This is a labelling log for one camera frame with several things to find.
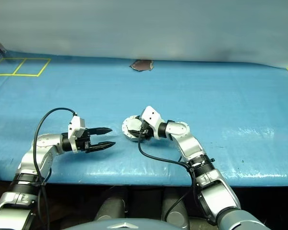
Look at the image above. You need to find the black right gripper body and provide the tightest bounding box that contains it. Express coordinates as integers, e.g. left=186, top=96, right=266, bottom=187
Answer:
left=139, top=120, right=152, bottom=141

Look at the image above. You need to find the blue-grey robot torso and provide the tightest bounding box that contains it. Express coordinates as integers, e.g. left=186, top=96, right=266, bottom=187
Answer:
left=76, top=217, right=190, bottom=230

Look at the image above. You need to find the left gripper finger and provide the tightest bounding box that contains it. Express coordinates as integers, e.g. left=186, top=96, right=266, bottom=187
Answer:
left=85, top=141, right=116, bottom=154
left=87, top=127, right=113, bottom=136

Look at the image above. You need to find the grey rounded cylinder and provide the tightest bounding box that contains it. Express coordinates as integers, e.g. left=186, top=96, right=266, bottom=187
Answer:
left=162, top=190, right=190, bottom=228
left=94, top=197, right=126, bottom=222

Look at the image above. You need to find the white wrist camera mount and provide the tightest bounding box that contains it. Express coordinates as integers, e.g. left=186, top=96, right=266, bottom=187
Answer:
left=140, top=105, right=164, bottom=139
left=67, top=115, right=87, bottom=154

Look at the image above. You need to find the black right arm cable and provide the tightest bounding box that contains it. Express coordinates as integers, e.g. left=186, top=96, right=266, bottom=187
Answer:
left=137, top=121, right=200, bottom=223

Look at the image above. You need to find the blue plastic table cover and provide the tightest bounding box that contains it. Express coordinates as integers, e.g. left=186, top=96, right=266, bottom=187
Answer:
left=0, top=50, right=288, bottom=187

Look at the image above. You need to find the brown tear in cover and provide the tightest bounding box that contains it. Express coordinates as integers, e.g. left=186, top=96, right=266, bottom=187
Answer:
left=129, top=59, right=155, bottom=72

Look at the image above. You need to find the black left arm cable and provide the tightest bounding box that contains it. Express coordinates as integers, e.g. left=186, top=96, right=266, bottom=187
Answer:
left=33, top=107, right=77, bottom=230

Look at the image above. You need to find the yellow tape double rectangle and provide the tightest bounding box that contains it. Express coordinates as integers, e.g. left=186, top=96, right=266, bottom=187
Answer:
left=0, top=57, right=52, bottom=77

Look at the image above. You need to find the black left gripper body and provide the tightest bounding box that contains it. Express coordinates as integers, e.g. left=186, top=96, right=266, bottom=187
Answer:
left=75, top=129, right=92, bottom=154

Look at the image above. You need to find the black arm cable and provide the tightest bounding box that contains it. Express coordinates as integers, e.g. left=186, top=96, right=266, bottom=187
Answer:
left=33, top=107, right=77, bottom=230
left=137, top=121, right=200, bottom=223

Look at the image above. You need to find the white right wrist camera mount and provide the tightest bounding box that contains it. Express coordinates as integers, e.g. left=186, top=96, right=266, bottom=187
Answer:
left=140, top=105, right=164, bottom=139

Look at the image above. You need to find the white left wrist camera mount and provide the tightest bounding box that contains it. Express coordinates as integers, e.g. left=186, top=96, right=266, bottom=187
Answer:
left=67, top=115, right=87, bottom=154

